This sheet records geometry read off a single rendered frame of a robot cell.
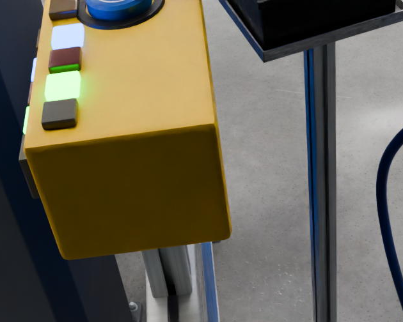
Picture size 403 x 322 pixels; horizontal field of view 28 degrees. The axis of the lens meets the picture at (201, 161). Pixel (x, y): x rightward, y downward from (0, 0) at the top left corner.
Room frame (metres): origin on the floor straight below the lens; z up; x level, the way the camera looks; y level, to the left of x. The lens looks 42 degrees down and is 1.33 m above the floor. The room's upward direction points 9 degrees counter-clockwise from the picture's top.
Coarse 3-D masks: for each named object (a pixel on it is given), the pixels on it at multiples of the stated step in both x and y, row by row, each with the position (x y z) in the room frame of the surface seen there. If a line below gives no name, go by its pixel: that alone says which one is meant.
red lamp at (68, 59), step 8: (64, 48) 0.39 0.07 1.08; (72, 48) 0.38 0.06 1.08; (80, 48) 0.38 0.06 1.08; (56, 56) 0.38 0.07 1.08; (64, 56) 0.38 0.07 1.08; (72, 56) 0.38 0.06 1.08; (80, 56) 0.38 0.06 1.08; (56, 64) 0.37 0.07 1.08; (64, 64) 0.37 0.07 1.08; (72, 64) 0.37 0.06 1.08; (80, 64) 0.37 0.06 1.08; (56, 72) 0.37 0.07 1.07; (64, 72) 0.37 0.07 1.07
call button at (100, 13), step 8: (88, 0) 0.43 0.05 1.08; (96, 0) 0.43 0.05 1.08; (104, 0) 0.42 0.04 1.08; (112, 0) 0.42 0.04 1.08; (120, 0) 0.42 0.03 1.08; (128, 0) 0.42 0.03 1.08; (136, 0) 0.42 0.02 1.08; (144, 0) 0.42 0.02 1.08; (88, 8) 0.43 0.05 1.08; (96, 8) 0.42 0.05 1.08; (104, 8) 0.42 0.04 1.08; (112, 8) 0.42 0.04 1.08; (120, 8) 0.41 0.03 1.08; (128, 8) 0.42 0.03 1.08; (136, 8) 0.42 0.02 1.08; (144, 8) 0.42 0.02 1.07; (96, 16) 0.42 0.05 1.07; (104, 16) 0.42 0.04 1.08; (112, 16) 0.41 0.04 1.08; (120, 16) 0.41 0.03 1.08; (128, 16) 0.42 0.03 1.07
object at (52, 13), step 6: (54, 0) 0.44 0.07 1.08; (60, 0) 0.44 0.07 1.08; (66, 0) 0.44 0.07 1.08; (72, 0) 0.44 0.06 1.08; (78, 0) 0.44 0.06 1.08; (54, 6) 0.43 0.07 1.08; (60, 6) 0.43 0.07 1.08; (66, 6) 0.43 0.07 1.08; (72, 6) 0.43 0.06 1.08; (78, 6) 0.43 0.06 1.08; (54, 12) 0.43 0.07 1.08; (60, 12) 0.43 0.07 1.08; (66, 12) 0.43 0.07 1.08; (72, 12) 0.43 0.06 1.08; (78, 12) 0.43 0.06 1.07; (54, 18) 0.43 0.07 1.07; (60, 18) 0.43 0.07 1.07; (66, 18) 0.43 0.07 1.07
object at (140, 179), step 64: (192, 0) 0.43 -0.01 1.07; (128, 64) 0.37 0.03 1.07; (192, 64) 0.36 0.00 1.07; (64, 128) 0.32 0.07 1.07; (128, 128) 0.31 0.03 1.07; (192, 128) 0.31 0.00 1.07; (64, 192) 0.31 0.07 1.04; (128, 192) 0.31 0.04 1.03; (192, 192) 0.31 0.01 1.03; (64, 256) 0.31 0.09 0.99
